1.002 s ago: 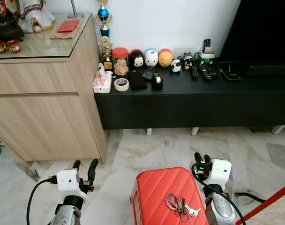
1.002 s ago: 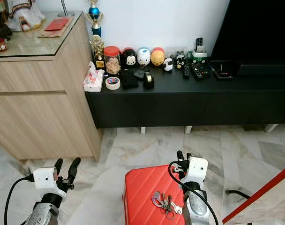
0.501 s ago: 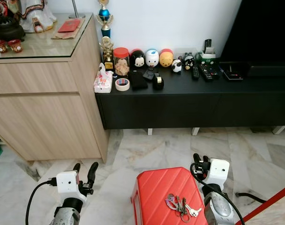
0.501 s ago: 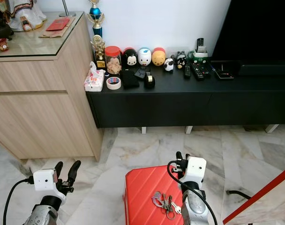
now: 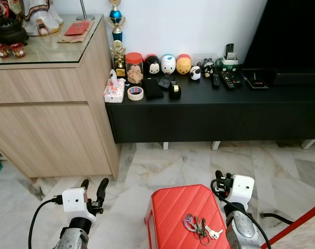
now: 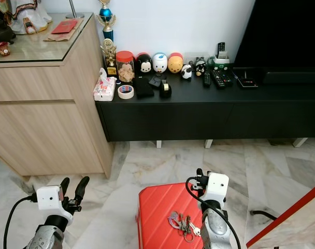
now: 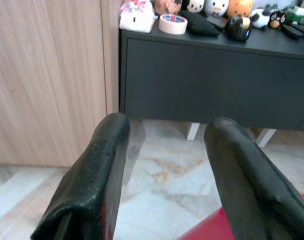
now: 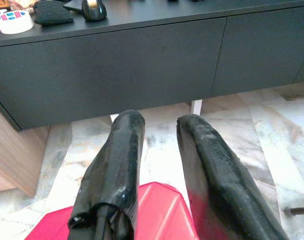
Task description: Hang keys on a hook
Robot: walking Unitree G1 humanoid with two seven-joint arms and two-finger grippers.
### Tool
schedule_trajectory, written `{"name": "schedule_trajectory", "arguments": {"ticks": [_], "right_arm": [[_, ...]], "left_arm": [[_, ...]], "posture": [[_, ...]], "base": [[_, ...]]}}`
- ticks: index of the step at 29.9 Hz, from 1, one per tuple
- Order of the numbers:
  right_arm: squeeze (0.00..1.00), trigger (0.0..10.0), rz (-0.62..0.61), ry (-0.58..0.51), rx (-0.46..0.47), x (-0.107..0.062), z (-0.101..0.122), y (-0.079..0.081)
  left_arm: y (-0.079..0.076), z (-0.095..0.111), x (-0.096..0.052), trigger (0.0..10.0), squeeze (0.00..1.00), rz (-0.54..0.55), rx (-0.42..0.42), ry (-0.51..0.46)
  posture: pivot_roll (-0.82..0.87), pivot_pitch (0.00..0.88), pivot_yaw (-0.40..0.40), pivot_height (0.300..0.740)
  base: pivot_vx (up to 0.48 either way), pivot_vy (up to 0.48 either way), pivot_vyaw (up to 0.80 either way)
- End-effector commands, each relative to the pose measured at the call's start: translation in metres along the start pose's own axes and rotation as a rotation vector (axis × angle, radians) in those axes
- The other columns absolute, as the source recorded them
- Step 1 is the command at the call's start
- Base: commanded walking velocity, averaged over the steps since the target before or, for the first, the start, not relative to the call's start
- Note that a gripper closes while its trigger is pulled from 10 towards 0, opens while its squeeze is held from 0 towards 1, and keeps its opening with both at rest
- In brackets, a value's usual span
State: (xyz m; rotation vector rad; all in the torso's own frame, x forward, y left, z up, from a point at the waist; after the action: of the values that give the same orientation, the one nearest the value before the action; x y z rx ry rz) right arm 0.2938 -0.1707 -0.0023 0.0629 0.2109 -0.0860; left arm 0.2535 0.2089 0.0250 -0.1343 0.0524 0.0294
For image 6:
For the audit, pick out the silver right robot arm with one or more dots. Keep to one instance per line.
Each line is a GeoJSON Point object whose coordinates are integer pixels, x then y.
{"type": "Point", "coordinates": [214, 231]}

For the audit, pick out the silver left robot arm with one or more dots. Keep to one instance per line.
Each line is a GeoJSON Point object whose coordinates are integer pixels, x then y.
{"type": "Point", "coordinates": [46, 239]}

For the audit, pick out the white console foot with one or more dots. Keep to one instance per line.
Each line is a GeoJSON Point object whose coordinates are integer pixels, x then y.
{"type": "Point", "coordinates": [158, 144]}
{"type": "Point", "coordinates": [300, 142]}
{"type": "Point", "coordinates": [208, 143]}

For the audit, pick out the red plastic stool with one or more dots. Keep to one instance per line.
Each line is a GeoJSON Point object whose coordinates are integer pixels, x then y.
{"type": "Point", "coordinates": [157, 207]}

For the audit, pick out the black tv console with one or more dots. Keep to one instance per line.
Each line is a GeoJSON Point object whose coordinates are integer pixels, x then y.
{"type": "Point", "coordinates": [204, 114]}

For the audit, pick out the black metal table leg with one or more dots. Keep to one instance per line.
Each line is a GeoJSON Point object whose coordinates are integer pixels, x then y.
{"type": "Point", "coordinates": [263, 213]}

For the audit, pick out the light wood cabinet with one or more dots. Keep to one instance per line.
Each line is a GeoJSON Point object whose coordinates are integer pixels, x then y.
{"type": "Point", "coordinates": [43, 114]}

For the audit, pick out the black tape dispenser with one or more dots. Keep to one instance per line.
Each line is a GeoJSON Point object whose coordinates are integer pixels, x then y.
{"type": "Point", "coordinates": [165, 91]}

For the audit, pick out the small black remote control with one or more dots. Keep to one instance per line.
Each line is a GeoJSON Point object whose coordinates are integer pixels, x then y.
{"type": "Point", "coordinates": [207, 78]}

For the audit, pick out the large black remote control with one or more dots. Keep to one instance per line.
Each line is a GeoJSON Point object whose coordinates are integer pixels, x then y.
{"type": "Point", "coordinates": [221, 79]}

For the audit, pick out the black wallet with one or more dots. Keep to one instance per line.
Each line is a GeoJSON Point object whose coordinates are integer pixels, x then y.
{"type": "Point", "coordinates": [144, 88]}

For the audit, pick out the pink white tissue pack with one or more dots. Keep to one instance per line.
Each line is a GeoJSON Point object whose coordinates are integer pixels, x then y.
{"type": "Point", "coordinates": [104, 89]}

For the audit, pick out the small black gadget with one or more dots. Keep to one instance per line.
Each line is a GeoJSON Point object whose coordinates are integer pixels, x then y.
{"type": "Point", "coordinates": [156, 81]}

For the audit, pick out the small white black toy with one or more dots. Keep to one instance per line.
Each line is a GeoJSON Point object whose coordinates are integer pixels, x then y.
{"type": "Point", "coordinates": [187, 71]}

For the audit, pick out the white tape roll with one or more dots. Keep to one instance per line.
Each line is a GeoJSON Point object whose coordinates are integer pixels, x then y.
{"type": "Point", "coordinates": [120, 92]}

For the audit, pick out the flat black box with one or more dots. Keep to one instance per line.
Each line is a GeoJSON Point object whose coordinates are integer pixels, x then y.
{"type": "Point", "coordinates": [247, 79]}

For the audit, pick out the black white figure toy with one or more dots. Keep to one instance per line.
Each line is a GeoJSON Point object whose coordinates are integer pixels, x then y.
{"type": "Point", "coordinates": [200, 67]}

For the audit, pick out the marble pattern red edged table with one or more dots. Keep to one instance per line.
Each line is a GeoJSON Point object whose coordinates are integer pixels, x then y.
{"type": "Point", "coordinates": [302, 228]}

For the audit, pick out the green white remote holder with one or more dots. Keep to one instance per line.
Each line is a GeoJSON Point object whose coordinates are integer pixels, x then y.
{"type": "Point", "coordinates": [219, 63]}

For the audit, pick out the yellow round plush toy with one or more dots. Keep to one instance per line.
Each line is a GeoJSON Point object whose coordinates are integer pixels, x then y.
{"type": "Point", "coordinates": [175, 63]}

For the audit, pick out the white round plush toy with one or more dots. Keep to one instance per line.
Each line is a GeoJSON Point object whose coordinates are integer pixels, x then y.
{"type": "Point", "coordinates": [159, 63]}

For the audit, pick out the black round plush toy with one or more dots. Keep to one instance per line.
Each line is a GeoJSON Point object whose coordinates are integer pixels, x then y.
{"type": "Point", "coordinates": [143, 63]}

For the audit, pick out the slim black remote control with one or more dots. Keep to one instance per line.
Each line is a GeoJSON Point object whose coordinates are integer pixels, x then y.
{"type": "Point", "coordinates": [221, 49]}

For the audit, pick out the red lidded clear jar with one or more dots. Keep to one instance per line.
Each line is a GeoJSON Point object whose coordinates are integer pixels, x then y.
{"type": "Point", "coordinates": [125, 66]}

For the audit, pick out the small gold trophy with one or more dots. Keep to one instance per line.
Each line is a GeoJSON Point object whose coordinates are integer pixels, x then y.
{"type": "Point", "coordinates": [109, 56]}

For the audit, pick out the brown paper envelope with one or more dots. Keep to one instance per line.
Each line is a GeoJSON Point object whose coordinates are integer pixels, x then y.
{"type": "Point", "coordinates": [61, 37]}

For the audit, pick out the red patterned cup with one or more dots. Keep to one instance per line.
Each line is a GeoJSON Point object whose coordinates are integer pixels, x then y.
{"type": "Point", "coordinates": [1, 49]}

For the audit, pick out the red envelope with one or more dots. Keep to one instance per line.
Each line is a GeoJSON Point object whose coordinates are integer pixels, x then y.
{"type": "Point", "coordinates": [64, 27]}

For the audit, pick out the black incense burner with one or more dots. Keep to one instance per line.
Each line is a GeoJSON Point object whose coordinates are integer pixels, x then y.
{"type": "Point", "coordinates": [2, 31]}

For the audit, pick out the tall blue gold trophy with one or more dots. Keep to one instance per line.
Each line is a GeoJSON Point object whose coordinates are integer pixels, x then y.
{"type": "Point", "coordinates": [106, 21]}

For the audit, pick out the silver lamp pole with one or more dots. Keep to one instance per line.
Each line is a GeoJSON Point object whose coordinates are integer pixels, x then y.
{"type": "Point", "coordinates": [73, 8]}

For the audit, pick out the white robed figurine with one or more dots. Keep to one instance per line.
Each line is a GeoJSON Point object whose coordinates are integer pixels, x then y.
{"type": "Point", "coordinates": [30, 9]}

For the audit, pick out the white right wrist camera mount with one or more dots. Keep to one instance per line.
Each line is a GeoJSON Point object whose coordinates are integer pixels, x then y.
{"type": "Point", "coordinates": [217, 189]}

